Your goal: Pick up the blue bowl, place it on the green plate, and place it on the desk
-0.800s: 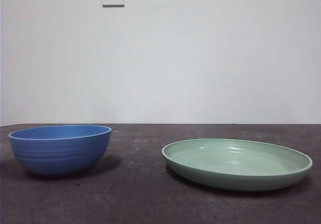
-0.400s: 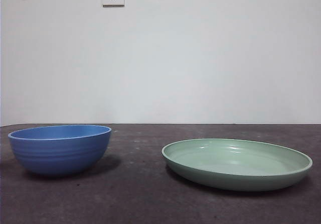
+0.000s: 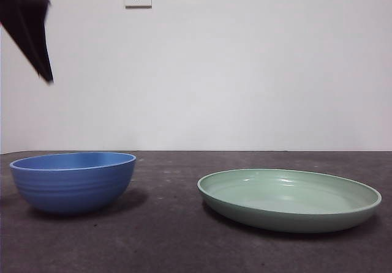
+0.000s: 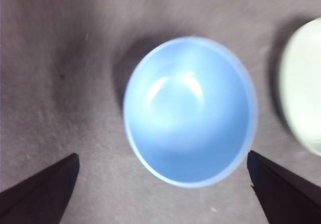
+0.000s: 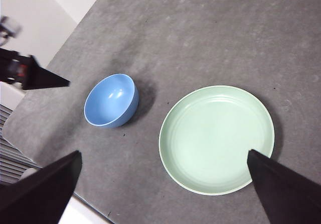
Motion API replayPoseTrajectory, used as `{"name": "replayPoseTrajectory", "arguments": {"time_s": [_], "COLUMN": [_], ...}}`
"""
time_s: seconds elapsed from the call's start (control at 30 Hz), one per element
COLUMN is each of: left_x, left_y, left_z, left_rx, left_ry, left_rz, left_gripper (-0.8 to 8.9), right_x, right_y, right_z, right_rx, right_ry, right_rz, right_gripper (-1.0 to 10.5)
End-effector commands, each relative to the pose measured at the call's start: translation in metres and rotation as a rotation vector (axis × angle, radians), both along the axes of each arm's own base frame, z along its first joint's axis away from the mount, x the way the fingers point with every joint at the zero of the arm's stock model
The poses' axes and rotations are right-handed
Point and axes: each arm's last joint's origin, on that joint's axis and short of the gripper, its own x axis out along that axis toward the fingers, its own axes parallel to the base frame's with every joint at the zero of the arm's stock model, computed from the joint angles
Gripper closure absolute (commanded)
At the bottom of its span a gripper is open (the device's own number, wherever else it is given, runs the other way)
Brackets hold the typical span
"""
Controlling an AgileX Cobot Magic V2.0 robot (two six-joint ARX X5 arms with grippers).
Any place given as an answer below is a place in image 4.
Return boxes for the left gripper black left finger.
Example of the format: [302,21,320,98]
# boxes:
[0,153,80,224]

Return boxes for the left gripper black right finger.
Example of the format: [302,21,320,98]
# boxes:
[247,150,321,224]

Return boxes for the green round plate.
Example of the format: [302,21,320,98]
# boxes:
[278,17,321,157]

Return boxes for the blue ribbed bowl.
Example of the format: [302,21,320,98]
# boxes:
[122,35,259,189]

